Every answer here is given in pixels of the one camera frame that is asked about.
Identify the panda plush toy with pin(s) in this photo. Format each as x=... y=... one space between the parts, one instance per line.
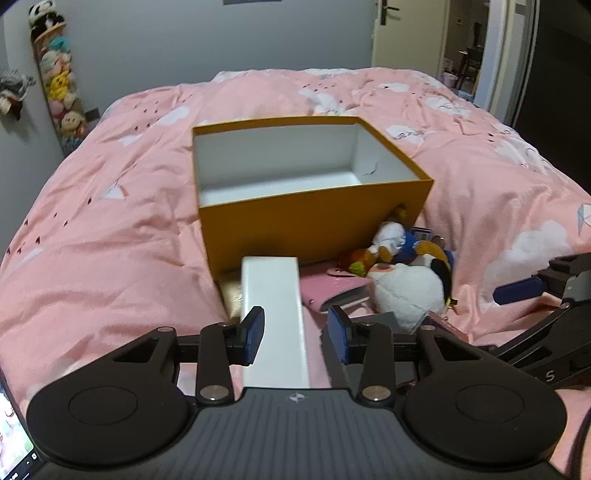
x=44 y=14

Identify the pink cloud print blanket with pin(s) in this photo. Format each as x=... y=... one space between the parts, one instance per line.
x=115 y=240

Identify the small gold box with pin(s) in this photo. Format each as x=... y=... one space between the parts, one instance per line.
x=230 y=290

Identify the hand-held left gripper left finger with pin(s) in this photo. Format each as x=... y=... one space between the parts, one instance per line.
x=255 y=333

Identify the pink bin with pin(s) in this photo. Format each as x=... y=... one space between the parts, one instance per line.
x=450 y=78

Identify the duck plush toy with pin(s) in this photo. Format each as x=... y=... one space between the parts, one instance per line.
x=392 y=240

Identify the small blue card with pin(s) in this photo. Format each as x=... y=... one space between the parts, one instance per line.
x=420 y=234

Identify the hanging plush toy holder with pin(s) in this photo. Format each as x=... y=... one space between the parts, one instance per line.
x=57 y=83

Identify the cream door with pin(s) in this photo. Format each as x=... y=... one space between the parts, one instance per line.
x=406 y=41

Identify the grey hanging clothes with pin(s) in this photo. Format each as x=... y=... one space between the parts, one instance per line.
x=13 y=90

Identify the orange cardboard box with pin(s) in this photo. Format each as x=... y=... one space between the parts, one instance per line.
x=318 y=217

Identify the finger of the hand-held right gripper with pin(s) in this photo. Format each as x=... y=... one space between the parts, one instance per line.
x=517 y=289

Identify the pink wallet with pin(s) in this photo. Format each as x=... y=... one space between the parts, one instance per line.
x=330 y=286

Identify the white calico plush toy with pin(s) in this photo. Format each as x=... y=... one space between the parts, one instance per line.
x=406 y=290

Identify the long white box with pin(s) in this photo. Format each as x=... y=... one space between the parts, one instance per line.
x=276 y=318

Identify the yellow plush toy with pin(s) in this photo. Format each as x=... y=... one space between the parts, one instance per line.
x=60 y=86

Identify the small orange plush toy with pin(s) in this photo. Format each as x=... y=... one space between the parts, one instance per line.
x=356 y=264

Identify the grey wall plate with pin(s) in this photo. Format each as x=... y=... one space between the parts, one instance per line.
x=251 y=2

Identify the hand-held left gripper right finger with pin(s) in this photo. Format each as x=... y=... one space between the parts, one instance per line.
x=338 y=333

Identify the dark chair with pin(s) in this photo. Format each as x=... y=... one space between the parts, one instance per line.
x=471 y=62

